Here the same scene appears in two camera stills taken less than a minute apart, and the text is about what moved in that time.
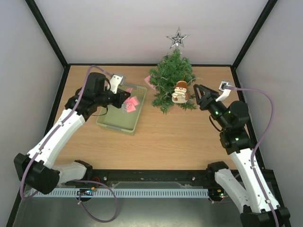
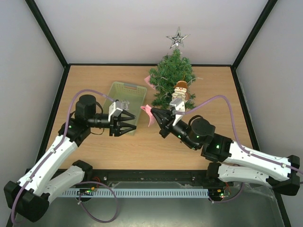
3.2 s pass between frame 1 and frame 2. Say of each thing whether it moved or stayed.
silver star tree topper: stayed
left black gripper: moved
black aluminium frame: stayed
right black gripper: moved
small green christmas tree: stayed
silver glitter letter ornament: stayed
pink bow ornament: moved
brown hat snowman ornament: stayed
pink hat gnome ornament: stayed
